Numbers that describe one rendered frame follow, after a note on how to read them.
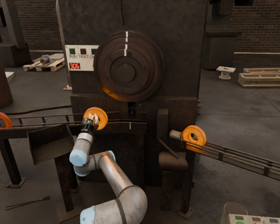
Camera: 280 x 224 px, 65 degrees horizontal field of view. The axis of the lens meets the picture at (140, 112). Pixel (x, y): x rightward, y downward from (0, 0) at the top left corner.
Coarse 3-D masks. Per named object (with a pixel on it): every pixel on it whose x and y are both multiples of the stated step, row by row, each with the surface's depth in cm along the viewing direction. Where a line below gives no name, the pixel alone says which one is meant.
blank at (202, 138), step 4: (188, 128) 144; (192, 128) 142; (196, 128) 141; (200, 128) 142; (184, 132) 148; (188, 132) 146; (192, 132) 143; (196, 132) 141; (200, 132) 139; (184, 136) 149; (188, 136) 147; (200, 136) 140; (204, 136) 140; (188, 140) 148; (192, 140) 148; (200, 140) 141; (204, 140) 140; (192, 144) 147; (200, 144) 142; (196, 148) 146
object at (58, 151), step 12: (36, 132) 154; (48, 132) 158; (60, 132) 162; (36, 144) 157; (48, 144) 159; (60, 144) 158; (72, 144) 154; (36, 156) 148; (48, 156) 147; (60, 156) 155; (60, 168) 159; (60, 180) 163; (60, 204) 184; (72, 204) 177; (60, 216) 174; (72, 216) 173
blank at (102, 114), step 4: (92, 108) 142; (96, 108) 142; (100, 108) 144; (88, 112) 143; (92, 112) 142; (96, 112) 142; (100, 112) 142; (104, 112) 144; (84, 116) 144; (88, 116) 144; (100, 116) 143; (104, 116) 143; (100, 120) 144; (104, 120) 144; (100, 124) 146; (104, 124) 145; (100, 128) 147
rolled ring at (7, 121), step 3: (0, 114) 176; (3, 114) 177; (0, 117) 177; (3, 117) 176; (6, 117) 177; (6, 120) 177; (9, 120) 179; (6, 123) 178; (9, 123) 179; (6, 126) 180; (9, 126) 180; (9, 129) 182
